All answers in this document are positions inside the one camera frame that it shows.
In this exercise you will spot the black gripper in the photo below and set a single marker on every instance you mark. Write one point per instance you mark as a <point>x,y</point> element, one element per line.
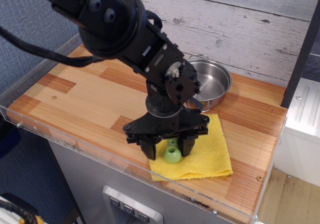
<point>187,125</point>

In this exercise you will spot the green grey toy spatula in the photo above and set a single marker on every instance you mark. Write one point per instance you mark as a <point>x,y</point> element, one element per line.
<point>172,153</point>

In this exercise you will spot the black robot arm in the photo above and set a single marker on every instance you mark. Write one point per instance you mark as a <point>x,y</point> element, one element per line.
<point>123,30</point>

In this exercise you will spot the yellow cloth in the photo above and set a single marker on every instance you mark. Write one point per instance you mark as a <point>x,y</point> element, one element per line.
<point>209,157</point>

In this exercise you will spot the steel pot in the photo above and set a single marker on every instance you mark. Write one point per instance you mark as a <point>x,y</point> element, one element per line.
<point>215,81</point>

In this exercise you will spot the grey cabinet with dispenser panel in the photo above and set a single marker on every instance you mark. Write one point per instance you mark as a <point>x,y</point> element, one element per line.
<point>112,192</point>

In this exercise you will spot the clear acrylic front guard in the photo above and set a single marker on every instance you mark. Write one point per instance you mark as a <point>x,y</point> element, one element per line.
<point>251,130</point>

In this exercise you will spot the clear acrylic guard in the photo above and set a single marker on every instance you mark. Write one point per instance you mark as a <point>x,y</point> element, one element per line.
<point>34,75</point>
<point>251,130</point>

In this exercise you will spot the yellow object bottom left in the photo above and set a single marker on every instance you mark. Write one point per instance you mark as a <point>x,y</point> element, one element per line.
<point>33,219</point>

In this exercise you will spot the clear acrylic left guard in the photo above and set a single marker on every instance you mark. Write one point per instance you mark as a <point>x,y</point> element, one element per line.
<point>34,75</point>

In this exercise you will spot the dark grey right post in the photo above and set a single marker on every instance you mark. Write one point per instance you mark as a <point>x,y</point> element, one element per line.
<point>305,50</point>

